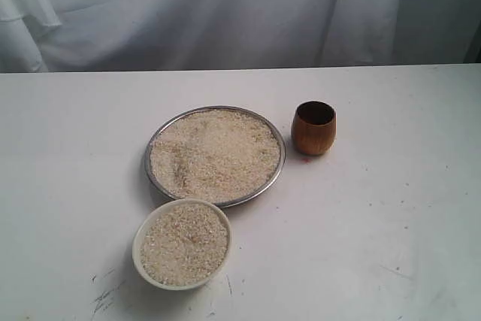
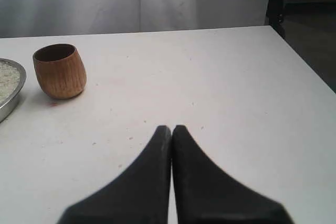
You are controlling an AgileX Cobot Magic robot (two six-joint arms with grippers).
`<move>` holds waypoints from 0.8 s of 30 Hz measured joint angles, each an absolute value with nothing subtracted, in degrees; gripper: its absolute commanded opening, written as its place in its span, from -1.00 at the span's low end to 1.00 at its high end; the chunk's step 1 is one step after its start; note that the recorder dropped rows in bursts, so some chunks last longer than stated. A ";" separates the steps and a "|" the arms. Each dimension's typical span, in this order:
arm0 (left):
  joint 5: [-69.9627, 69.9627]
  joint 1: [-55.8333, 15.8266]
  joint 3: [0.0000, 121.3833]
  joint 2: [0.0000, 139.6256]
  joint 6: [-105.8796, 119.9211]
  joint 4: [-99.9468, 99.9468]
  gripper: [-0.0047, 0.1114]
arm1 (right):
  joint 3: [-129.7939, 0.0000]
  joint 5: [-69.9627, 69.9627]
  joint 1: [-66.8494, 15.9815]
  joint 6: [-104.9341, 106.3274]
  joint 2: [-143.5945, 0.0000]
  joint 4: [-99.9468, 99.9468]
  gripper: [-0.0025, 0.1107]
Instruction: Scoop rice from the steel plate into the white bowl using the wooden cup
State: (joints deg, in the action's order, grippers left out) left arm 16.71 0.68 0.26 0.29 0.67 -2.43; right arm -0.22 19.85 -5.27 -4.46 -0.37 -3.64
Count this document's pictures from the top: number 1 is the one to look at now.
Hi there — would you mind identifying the brown wooden cup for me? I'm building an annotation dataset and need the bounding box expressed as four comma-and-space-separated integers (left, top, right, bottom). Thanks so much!
291, 101, 337, 156

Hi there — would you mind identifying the rice in metal tray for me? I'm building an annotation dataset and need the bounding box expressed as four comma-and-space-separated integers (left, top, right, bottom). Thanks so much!
150, 108, 282, 202

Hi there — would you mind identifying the round metal tray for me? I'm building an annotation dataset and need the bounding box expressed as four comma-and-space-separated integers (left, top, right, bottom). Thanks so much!
144, 105, 287, 208

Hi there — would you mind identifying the white fabric backdrop curtain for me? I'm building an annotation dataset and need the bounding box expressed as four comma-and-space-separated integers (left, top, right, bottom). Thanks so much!
1, 0, 480, 72

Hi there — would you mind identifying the rice in white bowl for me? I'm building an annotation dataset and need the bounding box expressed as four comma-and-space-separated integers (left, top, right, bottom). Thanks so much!
140, 203, 229, 286

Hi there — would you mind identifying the white ceramic bowl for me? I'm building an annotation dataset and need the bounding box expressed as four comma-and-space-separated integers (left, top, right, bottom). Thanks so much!
132, 198, 232, 292

